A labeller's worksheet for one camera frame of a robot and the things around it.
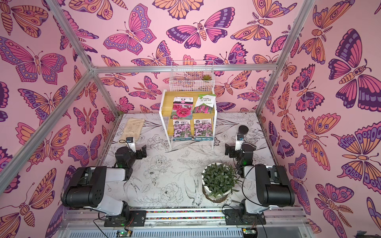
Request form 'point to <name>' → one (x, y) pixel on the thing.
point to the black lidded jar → (243, 129)
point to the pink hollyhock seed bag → (182, 108)
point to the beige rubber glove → (132, 129)
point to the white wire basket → (192, 76)
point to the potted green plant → (219, 180)
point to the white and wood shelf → (165, 107)
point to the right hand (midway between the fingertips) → (235, 143)
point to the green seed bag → (204, 104)
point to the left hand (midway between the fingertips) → (139, 144)
